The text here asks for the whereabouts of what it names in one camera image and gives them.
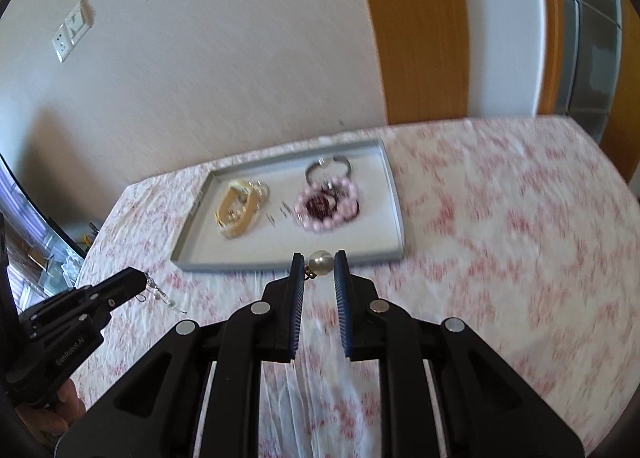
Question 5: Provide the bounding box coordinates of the dark red bead bracelet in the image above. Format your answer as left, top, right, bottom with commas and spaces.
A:
305, 190, 361, 220

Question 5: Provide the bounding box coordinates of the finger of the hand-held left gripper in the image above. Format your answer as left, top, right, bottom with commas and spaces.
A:
19, 267, 151, 339

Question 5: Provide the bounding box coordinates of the pink floral tablecloth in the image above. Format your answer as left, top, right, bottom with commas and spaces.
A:
70, 115, 640, 458

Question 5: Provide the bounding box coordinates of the wide gold bangle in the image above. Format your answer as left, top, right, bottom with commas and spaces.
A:
215, 179, 271, 240

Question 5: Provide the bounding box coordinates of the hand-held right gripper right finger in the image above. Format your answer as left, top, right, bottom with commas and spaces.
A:
334, 249, 585, 458

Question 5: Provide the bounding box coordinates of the wooden door panel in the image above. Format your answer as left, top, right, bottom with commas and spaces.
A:
350, 0, 473, 126

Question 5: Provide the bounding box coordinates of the pearl earring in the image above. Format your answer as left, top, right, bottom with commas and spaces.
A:
306, 249, 335, 281

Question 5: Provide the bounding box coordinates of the wooden framed glass door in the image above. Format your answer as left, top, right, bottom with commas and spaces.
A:
537, 0, 640, 184

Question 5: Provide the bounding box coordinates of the small silver chain earring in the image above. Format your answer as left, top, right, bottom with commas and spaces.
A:
135, 274, 188, 315

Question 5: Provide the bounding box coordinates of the white wall switch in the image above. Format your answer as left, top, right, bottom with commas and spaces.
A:
65, 0, 95, 46

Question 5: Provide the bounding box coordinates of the person's left hand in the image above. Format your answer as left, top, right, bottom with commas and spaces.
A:
20, 380, 87, 458

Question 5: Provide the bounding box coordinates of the pearl and gold bead bracelet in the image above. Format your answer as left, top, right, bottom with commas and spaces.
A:
240, 179, 271, 204

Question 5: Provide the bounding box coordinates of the white wall socket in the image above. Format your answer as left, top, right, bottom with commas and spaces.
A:
51, 23, 76, 64

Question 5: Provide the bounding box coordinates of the grey jewelry tray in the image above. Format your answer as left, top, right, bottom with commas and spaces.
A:
170, 138, 405, 274

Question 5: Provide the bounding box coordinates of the silver bangle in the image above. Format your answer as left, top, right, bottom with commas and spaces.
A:
304, 155, 355, 189

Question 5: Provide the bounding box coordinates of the glass display cabinet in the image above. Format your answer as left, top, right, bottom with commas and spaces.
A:
0, 153, 93, 309

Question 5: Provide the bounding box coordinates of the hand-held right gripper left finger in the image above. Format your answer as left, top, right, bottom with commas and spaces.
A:
57, 252, 307, 458

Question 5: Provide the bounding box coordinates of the pink bead bracelet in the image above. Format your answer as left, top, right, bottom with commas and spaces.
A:
292, 177, 361, 234

